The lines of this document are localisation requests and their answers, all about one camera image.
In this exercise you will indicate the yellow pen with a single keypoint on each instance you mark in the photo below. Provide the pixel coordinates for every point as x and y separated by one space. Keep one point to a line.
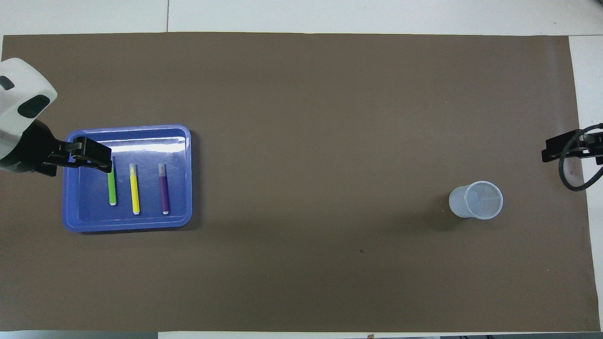
134 190

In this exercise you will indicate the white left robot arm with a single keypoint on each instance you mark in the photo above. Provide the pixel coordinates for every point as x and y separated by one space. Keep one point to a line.
21 99

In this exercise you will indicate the translucent plastic cup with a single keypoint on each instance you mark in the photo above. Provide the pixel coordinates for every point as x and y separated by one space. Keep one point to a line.
478 202

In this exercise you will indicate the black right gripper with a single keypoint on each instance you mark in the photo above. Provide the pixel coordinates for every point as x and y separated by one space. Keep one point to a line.
596 143

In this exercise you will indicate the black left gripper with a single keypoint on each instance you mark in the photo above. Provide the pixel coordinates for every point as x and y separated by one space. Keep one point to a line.
28 148

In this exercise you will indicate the green pen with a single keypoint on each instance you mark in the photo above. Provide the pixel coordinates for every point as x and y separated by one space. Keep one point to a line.
111 188

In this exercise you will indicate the blue plastic tray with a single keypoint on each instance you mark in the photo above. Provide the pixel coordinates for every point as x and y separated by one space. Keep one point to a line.
141 221

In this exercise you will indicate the purple pen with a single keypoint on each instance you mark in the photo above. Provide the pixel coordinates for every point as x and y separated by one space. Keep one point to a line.
164 190

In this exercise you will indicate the brown table mat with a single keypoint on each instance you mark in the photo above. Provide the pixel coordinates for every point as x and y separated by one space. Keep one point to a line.
301 94

